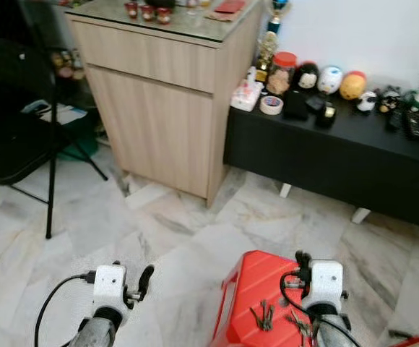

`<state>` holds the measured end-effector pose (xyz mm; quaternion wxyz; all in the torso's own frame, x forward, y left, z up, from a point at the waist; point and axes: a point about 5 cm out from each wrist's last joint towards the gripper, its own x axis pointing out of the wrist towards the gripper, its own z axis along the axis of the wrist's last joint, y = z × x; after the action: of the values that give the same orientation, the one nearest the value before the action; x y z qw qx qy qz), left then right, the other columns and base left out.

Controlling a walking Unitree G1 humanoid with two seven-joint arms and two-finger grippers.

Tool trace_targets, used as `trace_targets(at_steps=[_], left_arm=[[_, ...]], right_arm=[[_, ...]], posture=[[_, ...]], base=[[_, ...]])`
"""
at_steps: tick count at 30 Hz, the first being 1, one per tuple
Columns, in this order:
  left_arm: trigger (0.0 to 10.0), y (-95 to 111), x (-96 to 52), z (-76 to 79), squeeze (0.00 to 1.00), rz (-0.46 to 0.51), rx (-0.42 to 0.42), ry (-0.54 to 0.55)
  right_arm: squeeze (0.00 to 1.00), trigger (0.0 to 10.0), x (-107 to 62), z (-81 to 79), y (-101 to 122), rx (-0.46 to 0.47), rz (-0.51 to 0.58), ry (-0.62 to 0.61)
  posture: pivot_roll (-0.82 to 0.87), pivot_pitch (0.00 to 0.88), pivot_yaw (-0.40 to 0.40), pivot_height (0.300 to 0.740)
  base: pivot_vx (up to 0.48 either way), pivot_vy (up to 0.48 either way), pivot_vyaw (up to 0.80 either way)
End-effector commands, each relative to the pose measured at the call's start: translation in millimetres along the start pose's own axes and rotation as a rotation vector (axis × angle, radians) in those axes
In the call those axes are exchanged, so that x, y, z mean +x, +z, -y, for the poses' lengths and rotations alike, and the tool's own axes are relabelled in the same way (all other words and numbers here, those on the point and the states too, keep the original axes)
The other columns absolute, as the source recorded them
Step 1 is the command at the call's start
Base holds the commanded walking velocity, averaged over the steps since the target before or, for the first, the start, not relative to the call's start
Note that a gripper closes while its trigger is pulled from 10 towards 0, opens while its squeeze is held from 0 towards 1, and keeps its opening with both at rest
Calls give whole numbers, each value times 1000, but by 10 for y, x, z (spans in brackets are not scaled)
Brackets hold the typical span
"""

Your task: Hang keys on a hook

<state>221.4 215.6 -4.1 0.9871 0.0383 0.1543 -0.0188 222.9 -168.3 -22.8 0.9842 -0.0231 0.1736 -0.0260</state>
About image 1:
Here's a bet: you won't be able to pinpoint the bunch of metal keys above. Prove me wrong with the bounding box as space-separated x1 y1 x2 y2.
285 311 313 339
250 302 276 332

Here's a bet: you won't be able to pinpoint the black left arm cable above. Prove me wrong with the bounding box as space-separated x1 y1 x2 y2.
34 270 97 347

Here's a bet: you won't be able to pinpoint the black wallet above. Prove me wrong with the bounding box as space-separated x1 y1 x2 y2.
282 89 308 121

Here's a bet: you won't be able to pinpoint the light wooden cabinet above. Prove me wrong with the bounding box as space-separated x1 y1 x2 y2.
66 0 265 207

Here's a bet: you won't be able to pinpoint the black tripod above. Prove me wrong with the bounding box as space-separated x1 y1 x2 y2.
43 0 57 240

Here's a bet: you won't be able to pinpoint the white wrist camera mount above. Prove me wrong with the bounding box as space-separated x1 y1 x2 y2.
307 260 345 308
92 264 128 310

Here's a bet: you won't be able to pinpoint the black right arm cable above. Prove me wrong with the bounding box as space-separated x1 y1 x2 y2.
279 270 363 347

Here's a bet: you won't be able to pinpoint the small black box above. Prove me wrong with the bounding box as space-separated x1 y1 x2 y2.
315 101 338 129

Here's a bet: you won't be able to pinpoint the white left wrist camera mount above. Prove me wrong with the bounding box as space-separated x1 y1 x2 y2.
92 264 128 310

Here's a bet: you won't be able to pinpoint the blue trophy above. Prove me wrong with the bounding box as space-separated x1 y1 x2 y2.
267 0 292 34

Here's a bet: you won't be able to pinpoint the white doll head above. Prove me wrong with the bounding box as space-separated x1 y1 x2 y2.
318 66 343 95

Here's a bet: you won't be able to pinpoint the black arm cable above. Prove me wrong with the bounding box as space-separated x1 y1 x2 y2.
34 270 97 347
279 270 363 347

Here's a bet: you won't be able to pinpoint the white papers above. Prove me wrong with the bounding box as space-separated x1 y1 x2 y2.
22 100 89 128

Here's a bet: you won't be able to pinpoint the white tape roll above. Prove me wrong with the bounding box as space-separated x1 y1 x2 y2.
259 95 284 116

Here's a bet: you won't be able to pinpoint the clear jar with red lid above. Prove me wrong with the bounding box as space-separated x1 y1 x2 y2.
267 51 298 96

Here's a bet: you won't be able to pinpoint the shelf figurines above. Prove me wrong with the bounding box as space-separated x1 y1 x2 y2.
51 47 85 80

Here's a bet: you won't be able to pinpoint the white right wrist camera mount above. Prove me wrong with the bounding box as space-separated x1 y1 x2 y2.
307 260 345 308

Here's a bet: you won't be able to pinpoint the black haired doll head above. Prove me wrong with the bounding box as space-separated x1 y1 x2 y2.
294 61 320 91

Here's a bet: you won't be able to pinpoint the small panda figure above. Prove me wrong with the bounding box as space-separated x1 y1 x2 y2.
357 91 378 113

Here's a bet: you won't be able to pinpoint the red edged object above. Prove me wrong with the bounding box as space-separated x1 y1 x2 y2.
386 327 419 347

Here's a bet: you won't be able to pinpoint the pink white tissue pack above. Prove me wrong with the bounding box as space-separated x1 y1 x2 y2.
230 67 264 112

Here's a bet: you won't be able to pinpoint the black low bench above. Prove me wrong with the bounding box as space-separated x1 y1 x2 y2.
223 95 419 233

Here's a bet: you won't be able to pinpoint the orange doll head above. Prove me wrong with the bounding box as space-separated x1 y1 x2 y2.
340 71 368 100

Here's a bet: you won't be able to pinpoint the red envelope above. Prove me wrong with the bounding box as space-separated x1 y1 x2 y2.
212 0 247 17

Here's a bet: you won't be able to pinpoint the gold trophy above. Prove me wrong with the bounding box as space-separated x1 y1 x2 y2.
256 30 279 82

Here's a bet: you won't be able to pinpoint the green tub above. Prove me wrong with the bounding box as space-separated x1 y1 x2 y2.
59 137 100 161

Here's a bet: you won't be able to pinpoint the small black figure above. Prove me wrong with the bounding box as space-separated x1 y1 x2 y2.
378 87 402 115

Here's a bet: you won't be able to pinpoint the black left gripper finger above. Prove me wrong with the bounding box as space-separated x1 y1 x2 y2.
137 265 155 301

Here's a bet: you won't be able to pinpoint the red plastic stool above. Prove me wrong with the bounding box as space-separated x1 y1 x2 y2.
209 250 344 347

